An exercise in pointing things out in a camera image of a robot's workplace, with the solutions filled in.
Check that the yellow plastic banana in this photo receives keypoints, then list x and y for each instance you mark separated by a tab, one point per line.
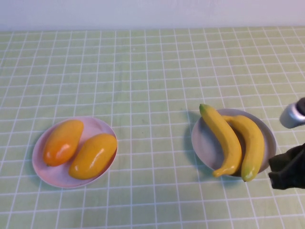
228	138
252	148

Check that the light blue round plate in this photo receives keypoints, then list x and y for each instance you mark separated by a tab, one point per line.
207	148

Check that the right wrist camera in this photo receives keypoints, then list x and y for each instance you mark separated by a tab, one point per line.
291	117

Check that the green checked tablecloth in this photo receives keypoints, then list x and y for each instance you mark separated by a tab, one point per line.
152	71

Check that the pale pink round plate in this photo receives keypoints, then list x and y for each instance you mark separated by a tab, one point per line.
54	179

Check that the yellow plastic mango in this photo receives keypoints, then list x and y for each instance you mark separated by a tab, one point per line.
93	156

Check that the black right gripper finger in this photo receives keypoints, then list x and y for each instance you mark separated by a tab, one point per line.
290	159
290	180

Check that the orange plastic mango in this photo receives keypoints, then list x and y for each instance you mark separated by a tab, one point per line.
62	143

